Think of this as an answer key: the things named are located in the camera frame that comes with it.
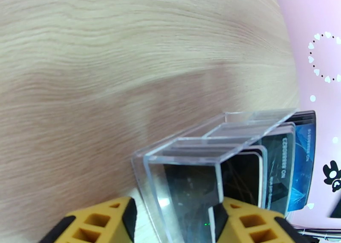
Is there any dark green credit card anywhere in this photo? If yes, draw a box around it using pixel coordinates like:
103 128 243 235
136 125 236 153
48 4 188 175
260 124 296 217

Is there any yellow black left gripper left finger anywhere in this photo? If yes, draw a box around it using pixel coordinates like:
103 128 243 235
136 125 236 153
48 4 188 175
38 196 138 243

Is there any black credit card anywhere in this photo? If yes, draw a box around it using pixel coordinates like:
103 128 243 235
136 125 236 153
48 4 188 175
162 162 224 243

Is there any blue credit card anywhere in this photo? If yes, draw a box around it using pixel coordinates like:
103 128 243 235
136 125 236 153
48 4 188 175
286 110 317 212

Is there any grooved aluminium rail deck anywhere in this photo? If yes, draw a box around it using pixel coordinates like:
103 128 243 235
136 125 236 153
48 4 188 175
290 218 341 243

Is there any black card with white edge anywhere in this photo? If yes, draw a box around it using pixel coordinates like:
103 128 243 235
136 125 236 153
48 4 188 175
220 145 268 211

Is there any clear acrylic card stand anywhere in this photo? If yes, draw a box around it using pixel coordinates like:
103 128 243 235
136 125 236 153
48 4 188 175
131 107 299 243

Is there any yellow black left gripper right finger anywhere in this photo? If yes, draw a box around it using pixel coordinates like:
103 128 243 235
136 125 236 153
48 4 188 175
211 197 316 243

